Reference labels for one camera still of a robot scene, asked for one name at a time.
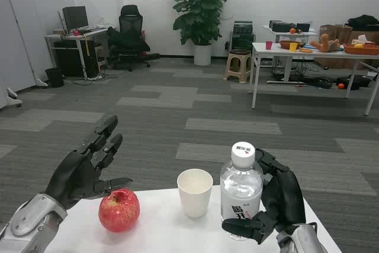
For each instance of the yellow plastic cup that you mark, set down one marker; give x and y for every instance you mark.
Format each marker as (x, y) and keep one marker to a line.
(293, 47)

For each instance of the orange ball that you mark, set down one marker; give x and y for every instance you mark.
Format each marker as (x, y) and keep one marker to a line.
(341, 86)

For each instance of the large green potted plant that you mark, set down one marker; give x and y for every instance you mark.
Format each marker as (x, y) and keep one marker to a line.
(199, 4)

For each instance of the clear water bottle white cap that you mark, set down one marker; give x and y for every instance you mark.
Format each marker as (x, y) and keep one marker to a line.
(240, 188)

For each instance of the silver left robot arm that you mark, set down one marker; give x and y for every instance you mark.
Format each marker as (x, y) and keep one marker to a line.
(28, 224)

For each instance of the pink plastic cup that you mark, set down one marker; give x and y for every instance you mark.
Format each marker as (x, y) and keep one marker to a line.
(269, 45)

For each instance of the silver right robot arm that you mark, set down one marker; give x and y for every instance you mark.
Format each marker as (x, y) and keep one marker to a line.
(300, 239)

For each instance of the long white table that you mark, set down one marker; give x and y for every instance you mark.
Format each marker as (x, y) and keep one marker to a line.
(311, 66)

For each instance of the orange plastic basket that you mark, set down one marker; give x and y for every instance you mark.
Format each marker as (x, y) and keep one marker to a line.
(361, 49)

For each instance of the small white table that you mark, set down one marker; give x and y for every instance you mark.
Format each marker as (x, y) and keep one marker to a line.
(288, 35)

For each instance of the white plant pot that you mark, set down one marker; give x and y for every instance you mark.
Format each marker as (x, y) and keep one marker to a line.
(202, 54)

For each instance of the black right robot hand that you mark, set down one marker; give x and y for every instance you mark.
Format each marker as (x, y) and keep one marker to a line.
(284, 193)

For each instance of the black waste bin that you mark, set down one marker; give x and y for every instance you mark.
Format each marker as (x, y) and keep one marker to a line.
(54, 77)

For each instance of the black computer tower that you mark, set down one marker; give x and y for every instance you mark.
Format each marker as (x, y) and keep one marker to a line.
(75, 60)

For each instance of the beige plastic stool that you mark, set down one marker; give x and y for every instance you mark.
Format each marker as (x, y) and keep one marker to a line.
(238, 64)

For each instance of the brown cardboard box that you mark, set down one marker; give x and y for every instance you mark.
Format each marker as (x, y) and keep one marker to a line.
(336, 33)

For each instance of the orange carrot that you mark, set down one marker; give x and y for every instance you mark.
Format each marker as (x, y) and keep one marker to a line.
(306, 50)

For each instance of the white office desk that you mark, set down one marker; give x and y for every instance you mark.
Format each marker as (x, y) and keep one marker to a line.
(77, 42)

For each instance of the black computer monitor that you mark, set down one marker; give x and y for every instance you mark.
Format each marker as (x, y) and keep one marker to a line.
(75, 18)

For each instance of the round brown basket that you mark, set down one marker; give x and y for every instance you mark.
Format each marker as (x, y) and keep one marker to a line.
(288, 44)

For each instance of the red apple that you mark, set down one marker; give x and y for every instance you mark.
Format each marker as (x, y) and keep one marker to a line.
(119, 210)

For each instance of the white paper cup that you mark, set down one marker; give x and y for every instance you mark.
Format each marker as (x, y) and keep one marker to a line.
(195, 195)

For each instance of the orange toy figure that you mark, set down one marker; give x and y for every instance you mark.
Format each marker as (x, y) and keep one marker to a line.
(325, 43)

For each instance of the white partition panel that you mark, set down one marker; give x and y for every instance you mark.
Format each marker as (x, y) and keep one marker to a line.
(17, 28)

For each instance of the black bag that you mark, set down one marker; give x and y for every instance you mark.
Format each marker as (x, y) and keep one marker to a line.
(353, 82)

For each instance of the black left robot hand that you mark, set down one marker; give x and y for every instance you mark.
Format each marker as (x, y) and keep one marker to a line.
(74, 176)

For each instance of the black office chair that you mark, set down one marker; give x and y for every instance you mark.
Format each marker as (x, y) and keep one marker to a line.
(130, 38)

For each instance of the black equipment rack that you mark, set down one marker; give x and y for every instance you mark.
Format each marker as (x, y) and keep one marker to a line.
(242, 35)

